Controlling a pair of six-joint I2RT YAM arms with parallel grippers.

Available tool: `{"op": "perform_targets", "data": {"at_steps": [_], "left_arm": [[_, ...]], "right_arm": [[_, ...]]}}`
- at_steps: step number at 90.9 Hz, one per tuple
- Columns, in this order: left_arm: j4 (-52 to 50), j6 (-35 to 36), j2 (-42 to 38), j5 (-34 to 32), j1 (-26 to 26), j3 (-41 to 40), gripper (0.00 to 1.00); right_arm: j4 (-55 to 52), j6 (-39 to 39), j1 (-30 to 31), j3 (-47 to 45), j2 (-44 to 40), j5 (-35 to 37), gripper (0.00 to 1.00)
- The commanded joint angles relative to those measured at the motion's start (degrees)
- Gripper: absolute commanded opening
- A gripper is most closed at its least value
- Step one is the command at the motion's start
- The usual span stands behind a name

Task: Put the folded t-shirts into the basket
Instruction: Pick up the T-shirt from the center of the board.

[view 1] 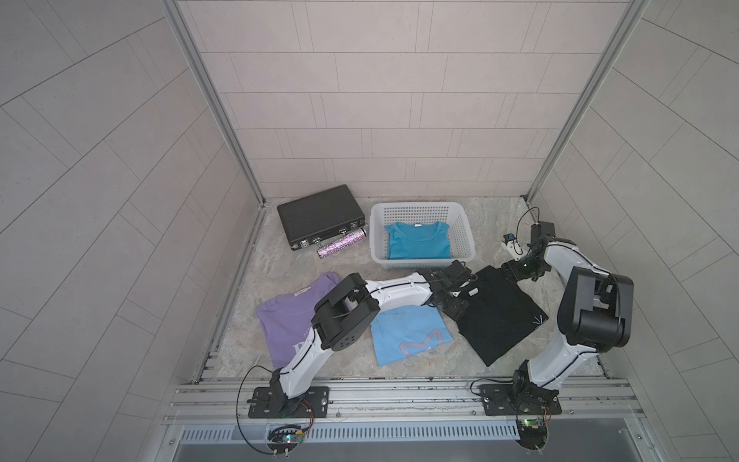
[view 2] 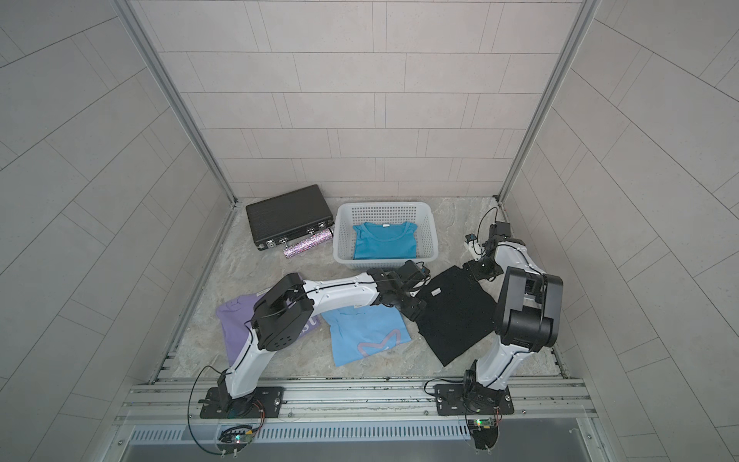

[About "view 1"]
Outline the right circuit board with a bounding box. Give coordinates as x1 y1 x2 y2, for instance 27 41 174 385
516 419 548 452

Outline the circuit board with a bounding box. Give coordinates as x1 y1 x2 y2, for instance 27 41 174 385
516 419 548 452
267 425 310 456

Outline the aluminium front rail frame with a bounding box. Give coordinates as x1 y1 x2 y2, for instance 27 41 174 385
147 377 664 461

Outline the white plastic laundry basket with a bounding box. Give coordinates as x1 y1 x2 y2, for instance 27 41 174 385
369 202 477 270

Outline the black t-shirt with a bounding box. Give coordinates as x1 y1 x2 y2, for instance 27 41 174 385
456 266 548 367

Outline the light blue t-shirt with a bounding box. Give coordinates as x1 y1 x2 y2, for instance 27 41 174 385
371 305 453 367

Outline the left circuit board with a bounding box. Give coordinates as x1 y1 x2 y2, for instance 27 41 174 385
267 425 310 456

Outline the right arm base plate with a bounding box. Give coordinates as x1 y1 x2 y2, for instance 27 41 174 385
479 383 562 417

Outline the aluminium corner profile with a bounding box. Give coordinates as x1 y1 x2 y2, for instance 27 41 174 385
523 0 650 204
161 0 267 209

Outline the purple Persist t-shirt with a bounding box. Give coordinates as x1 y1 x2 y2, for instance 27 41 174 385
256 273 341 369

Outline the aluminium corner profile left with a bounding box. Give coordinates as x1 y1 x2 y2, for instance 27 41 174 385
161 0 267 209

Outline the purple glitter cylinder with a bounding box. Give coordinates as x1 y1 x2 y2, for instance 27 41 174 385
317 228 367 259

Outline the black briefcase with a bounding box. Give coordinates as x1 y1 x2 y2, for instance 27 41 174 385
276 185 366 250

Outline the aluminium corner profile right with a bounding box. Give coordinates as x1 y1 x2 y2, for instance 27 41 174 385
523 0 650 204

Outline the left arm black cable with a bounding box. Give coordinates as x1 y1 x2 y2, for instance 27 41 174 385
235 365 290 456

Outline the teal t-shirt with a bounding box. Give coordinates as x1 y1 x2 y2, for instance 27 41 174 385
384 221 452 260

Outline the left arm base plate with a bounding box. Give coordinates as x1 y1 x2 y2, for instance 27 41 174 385
247 387 330 419

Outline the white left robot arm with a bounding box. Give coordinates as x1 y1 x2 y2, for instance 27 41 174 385
269 260 477 402

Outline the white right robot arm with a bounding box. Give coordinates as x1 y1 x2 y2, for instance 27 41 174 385
502 221 634 402

